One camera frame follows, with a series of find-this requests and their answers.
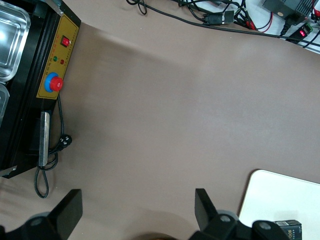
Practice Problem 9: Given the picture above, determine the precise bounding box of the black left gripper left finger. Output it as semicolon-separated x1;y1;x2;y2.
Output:
0;189;83;240

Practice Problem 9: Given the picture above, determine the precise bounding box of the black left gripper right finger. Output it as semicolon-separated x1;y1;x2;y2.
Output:
189;188;286;240

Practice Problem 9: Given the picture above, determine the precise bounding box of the cream plastic serving tray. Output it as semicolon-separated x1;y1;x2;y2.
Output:
238;169;320;240

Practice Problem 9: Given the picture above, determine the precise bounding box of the small black box gold print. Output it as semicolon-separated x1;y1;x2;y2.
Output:
273;219;303;240

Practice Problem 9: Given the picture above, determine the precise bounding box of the small stainless steel pan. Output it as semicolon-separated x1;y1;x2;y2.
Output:
0;83;11;123

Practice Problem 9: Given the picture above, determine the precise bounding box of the large stainless steel pan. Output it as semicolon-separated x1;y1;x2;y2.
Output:
0;7;32;82

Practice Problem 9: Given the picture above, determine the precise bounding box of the small module with red light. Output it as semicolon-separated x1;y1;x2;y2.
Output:
295;22;315;39

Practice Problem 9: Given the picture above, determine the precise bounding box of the dark grey power supply box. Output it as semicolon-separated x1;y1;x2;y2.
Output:
261;0;316;19

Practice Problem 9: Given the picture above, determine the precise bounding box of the black machine power cable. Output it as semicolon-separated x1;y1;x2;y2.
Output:
34;93;73;199

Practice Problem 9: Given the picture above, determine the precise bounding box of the long black cable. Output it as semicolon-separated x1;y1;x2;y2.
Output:
126;0;320;48

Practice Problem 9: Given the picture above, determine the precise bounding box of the black cable connector block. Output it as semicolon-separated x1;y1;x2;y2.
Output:
201;10;235;26

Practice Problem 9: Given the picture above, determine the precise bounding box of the red wire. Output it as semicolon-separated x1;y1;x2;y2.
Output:
239;11;274;33

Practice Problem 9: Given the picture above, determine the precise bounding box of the black looped cable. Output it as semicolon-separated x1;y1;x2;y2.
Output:
136;0;148;16

